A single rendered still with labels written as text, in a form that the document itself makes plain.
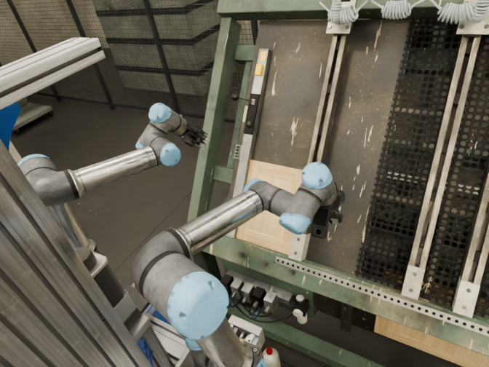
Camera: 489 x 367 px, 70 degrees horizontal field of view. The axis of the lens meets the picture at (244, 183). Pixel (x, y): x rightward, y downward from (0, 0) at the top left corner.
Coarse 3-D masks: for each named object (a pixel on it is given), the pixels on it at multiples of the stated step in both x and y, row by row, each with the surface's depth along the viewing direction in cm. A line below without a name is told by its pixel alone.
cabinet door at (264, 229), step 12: (252, 168) 176; (264, 168) 173; (276, 168) 170; (288, 168) 167; (264, 180) 173; (276, 180) 170; (288, 180) 167; (300, 180) 164; (264, 216) 173; (276, 216) 170; (240, 228) 179; (252, 228) 176; (264, 228) 173; (276, 228) 170; (252, 240) 176; (264, 240) 173; (276, 240) 170; (288, 240) 167; (288, 252) 166
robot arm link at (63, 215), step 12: (36, 156) 114; (24, 168) 108; (36, 168) 106; (48, 168) 108; (60, 204) 119; (60, 216) 120; (72, 216) 124; (60, 228) 122; (72, 228) 125; (72, 240) 127; (84, 240) 131; (96, 252) 136
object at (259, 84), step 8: (264, 64) 170; (264, 72) 171; (256, 80) 172; (264, 80) 172; (256, 88) 172; (264, 88) 174; (256, 120) 174; (256, 128) 175; (248, 136) 174; (248, 144) 174; (248, 152) 174; (240, 160) 177; (248, 160) 175; (240, 168) 177; (248, 168) 177; (240, 176) 177; (240, 184) 177; (240, 192) 177; (232, 232) 179
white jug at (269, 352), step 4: (268, 348) 203; (272, 348) 207; (264, 352) 205; (268, 352) 201; (272, 352) 202; (276, 352) 205; (264, 356) 204; (268, 356) 202; (272, 356) 202; (276, 356) 203; (264, 360) 204; (268, 360) 202; (272, 360) 202; (276, 360) 203; (268, 364) 202; (272, 364) 202; (276, 364) 204
